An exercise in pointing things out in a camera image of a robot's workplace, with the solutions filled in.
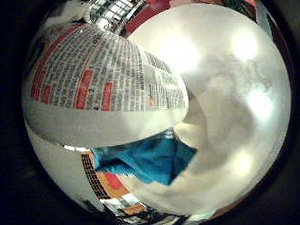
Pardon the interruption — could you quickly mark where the orange red chair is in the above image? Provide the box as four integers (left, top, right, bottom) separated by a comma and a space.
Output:
122, 0, 188, 36

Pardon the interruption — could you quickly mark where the wooden bench with perforated panels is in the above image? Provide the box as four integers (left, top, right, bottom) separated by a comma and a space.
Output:
80, 150, 132, 202

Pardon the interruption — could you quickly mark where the white spray bottle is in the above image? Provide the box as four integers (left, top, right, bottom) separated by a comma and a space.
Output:
18, 18, 192, 152

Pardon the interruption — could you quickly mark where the blue striped cloth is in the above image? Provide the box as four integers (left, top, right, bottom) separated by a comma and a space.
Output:
89, 128, 199, 190

